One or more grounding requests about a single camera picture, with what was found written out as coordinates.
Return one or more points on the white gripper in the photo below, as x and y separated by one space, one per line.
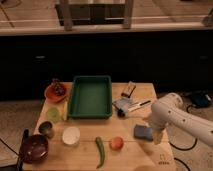
158 125

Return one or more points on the blue sponge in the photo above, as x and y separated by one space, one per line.
143 132

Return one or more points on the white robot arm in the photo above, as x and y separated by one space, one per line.
167 109

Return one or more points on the green plastic tray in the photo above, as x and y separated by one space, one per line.
90 98

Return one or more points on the orange round fruit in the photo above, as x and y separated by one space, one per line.
116 143

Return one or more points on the blue grey cloth bundle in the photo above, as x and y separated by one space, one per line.
122 106

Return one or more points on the brown small box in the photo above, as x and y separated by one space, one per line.
128 90

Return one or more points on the green chili pepper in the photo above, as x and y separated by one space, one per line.
101 150

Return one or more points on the dark grape bunch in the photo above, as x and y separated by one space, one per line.
58 88

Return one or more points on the orange bowl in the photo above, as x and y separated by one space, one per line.
51 95

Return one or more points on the dark red bowl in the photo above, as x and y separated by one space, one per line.
34 149

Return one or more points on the black handled knife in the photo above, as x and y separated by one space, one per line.
138 105

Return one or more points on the black spoon handle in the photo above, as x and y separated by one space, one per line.
19 161

